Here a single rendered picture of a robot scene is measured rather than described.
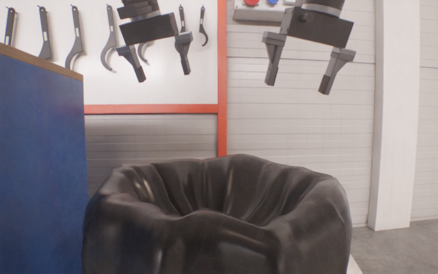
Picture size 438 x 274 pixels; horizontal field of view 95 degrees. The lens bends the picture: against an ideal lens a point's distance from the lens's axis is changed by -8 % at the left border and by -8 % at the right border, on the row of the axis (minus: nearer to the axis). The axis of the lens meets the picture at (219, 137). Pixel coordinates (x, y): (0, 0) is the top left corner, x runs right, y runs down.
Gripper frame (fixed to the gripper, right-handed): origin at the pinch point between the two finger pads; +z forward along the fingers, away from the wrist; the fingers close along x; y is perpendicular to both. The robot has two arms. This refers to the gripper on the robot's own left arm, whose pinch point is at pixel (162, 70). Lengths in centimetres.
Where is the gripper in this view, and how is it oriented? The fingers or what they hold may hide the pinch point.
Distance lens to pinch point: 63.1
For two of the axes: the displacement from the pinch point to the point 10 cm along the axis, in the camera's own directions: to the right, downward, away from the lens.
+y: 0.8, -5.8, 8.1
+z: 1.8, 8.1, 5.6
